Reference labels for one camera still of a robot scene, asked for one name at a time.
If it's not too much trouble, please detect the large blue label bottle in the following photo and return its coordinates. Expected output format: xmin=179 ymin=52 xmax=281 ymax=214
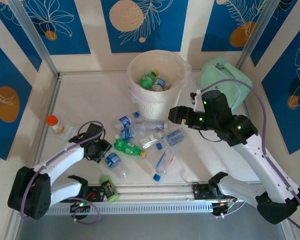
xmin=104 ymin=151 xmax=130 ymax=180

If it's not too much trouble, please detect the clear bottle blue white label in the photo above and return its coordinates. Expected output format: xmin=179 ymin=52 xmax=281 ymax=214
xmin=162 ymin=128 xmax=186 ymax=147

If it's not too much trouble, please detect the clear crushed plastic bottle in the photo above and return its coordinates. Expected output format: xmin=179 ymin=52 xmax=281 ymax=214
xmin=132 ymin=119 xmax=169 ymax=133

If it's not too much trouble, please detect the blue label bottle white cap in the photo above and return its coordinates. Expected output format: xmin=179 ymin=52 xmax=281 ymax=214
xmin=114 ymin=127 xmax=136 ymax=142

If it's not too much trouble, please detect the round logo bottle blue cap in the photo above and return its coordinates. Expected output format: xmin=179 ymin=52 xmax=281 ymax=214
xmin=151 ymin=77 xmax=170 ymax=92

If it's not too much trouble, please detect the clear bottle with blue cap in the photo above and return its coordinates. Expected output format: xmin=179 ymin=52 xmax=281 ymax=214
xmin=152 ymin=147 xmax=176 ymax=182

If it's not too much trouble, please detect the white plastic bin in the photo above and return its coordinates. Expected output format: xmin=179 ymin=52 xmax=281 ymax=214
xmin=128 ymin=49 xmax=187 ymax=120

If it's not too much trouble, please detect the small clear plastic packet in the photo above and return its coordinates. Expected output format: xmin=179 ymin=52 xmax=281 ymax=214
xmin=60 ymin=121 xmax=79 ymax=142

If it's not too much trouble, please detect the mint green zip case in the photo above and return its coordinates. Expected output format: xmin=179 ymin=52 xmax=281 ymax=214
xmin=198 ymin=56 xmax=253 ymax=112

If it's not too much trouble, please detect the light green cylinder can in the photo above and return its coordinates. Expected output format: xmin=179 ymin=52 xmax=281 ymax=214
xmin=99 ymin=175 xmax=121 ymax=203

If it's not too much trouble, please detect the orange capped pill bottle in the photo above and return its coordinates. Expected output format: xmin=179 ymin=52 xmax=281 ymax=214
xmin=45 ymin=115 xmax=65 ymax=134

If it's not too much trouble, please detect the black base connector block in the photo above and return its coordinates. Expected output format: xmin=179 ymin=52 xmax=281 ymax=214
xmin=69 ymin=201 xmax=91 ymax=221
xmin=211 ymin=199 xmax=238 ymax=218

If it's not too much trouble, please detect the grey steel panel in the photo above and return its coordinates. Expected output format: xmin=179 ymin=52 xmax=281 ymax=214
xmin=14 ymin=215 xmax=291 ymax=240

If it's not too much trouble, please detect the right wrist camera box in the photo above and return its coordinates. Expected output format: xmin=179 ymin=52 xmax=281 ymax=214
xmin=189 ymin=90 xmax=203 ymax=113

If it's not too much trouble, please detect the right gripper thin black cable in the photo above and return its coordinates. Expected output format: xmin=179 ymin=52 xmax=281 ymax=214
xmin=198 ymin=129 xmax=224 ymax=143

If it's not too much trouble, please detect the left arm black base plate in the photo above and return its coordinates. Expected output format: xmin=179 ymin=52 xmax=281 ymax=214
xmin=72 ymin=184 xmax=106 ymax=204

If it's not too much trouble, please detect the aluminium side rail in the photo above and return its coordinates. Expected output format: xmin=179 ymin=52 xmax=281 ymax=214
xmin=27 ymin=73 xmax=63 ymax=181

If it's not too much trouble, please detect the aluminium table edge rail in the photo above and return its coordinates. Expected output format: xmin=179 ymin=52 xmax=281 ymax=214
xmin=47 ymin=179 xmax=283 ymax=206

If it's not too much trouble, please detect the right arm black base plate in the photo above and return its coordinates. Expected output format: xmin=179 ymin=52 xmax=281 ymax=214
xmin=191 ymin=181 xmax=231 ymax=201

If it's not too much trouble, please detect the grey slotted cable duct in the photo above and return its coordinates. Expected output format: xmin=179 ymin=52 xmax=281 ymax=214
xmin=46 ymin=202 xmax=213 ymax=216

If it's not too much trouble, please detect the aluminium frame post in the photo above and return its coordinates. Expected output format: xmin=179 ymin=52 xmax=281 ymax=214
xmin=236 ymin=0 xmax=278 ymax=71
xmin=8 ymin=0 xmax=60 ymax=78

